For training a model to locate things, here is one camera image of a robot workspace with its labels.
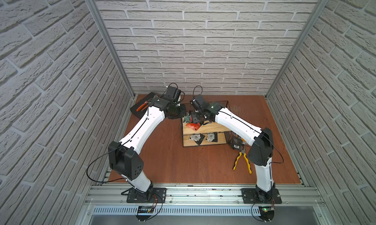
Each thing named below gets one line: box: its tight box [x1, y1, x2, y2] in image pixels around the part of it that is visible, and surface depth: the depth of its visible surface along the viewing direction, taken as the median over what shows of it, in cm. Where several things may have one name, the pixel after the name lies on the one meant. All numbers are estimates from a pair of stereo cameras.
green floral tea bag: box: [184, 115, 191, 123], surface depth 87 cm
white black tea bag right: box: [206, 132, 218, 143], surface depth 95 cm
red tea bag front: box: [185, 122, 201, 132], surface depth 83 cm
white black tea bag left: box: [188, 133, 206, 146], surface depth 94 cm
